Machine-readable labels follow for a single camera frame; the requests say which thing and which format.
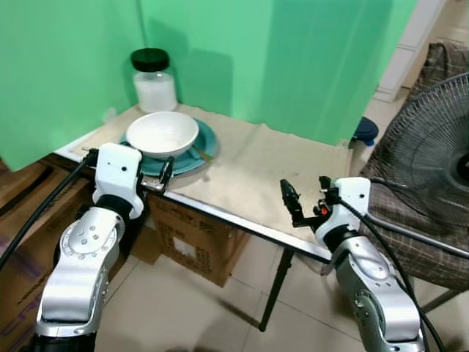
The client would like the white bowl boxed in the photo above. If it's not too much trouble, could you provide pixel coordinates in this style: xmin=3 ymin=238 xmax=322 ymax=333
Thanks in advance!
xmin=125 ymin=111 xmax=200 ymax=161

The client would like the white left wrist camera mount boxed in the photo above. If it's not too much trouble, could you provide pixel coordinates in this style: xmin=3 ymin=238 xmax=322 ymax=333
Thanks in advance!
xmin=92 ymin=142 xmax=145 ymax=207

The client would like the beige tablecloth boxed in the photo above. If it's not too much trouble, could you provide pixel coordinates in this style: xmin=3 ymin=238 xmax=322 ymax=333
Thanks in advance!
xmin=70 ymin=103 xmax=369 ymax=259

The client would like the black metal table leg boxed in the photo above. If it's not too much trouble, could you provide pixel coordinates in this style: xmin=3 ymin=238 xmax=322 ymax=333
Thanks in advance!
xmin=258 ymin=245 xmax=295 ymax=333

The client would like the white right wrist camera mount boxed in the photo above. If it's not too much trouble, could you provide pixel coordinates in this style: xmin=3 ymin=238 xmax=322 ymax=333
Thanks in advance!
xmin=314 ymin=177 xmax=372 ymax=247

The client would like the black floor fan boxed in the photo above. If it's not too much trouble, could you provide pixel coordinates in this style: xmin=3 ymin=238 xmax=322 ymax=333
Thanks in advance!
xmin=368 ymin=72 xmax=469 ymax=222

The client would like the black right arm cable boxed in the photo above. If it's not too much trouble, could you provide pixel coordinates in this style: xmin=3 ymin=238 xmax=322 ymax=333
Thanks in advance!
xmin=336 ymin=197 xmax=448 ymax=352

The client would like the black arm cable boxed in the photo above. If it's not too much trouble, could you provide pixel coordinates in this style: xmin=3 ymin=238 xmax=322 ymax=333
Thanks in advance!
xmin=336 ymin=197 xmax=448 ymax=352
xmin=0 ymin=149 xmax=100 ymax=274

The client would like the white door frame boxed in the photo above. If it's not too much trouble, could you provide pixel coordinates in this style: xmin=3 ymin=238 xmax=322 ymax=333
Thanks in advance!
xmin=373 ymin=0 xmax=449 ymax=104

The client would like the printed cardboard box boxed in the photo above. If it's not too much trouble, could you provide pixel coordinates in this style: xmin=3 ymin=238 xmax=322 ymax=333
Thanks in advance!
xmin=145 ymin=194 xmax=254 ymax=288

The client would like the glass jar with black lid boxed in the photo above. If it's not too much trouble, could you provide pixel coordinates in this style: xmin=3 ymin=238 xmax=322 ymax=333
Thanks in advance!
xmin=130 ymin=48 xmax=180 ymax=114

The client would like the blue lidded bin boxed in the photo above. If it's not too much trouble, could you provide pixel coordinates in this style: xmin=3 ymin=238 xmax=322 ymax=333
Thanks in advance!
xmin=350 ymin=116 xmax=380 ymax=149

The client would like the plaid cushioned chair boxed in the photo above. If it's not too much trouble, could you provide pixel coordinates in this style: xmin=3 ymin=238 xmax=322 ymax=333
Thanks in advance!
xmin=361 ymin=40 xmax=469 ymax=316

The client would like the green backdrop cloth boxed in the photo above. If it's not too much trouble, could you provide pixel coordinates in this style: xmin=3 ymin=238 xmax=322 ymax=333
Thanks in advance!
xmin=0 ymin=0 xmax=419 ymax=173

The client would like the teal plate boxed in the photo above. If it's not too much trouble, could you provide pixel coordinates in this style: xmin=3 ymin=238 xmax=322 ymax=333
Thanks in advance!
xmin=138 ymin=119 xmax=219 ymax=177

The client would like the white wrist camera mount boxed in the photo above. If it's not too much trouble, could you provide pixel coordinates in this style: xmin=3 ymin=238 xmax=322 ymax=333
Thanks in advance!
xmin=314 ymin=177 xmax=372 ymax=247
xmin=92 ymin=142 xmax=145 ymax=207

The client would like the golden utensil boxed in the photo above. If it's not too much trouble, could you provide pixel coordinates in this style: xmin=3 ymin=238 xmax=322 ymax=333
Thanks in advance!
xmin=191 ymin=145 xmax=215 ymax=161

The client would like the large brown cardboard box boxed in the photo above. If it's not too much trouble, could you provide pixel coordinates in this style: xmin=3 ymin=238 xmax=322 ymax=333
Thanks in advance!
xmin=0 ymin=155 xmax=100 ymax=351

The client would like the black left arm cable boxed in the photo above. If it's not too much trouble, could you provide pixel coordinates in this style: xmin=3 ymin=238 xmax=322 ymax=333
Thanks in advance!
xmin=0 ymin=149 xmax=100 ymax=274

